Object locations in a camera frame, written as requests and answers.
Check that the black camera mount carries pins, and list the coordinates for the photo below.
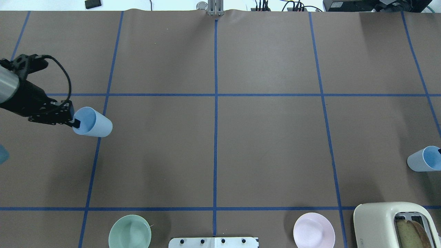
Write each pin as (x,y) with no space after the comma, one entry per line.
(23,65)

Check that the cream toaster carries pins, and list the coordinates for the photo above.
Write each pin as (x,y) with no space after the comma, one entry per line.
(376,224)

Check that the small black device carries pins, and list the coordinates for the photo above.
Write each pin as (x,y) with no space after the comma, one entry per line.
(90,4)

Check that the bread slice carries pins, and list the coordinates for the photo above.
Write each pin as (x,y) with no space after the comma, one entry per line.
(412,234)

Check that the green bowl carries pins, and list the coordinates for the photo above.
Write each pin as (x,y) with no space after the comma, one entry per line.
(130,231)

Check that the white pedestal column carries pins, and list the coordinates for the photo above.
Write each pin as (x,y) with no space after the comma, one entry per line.
(214,242)

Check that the pink bowl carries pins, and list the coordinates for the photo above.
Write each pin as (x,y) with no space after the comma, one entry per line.
(313,230)

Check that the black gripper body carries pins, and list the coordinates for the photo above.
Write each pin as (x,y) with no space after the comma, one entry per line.
(28,98)

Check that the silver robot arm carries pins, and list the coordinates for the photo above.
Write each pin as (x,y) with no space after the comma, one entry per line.
(9,83)

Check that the light blue cup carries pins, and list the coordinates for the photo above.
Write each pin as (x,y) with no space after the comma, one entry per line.
(92,123)
(425,160)

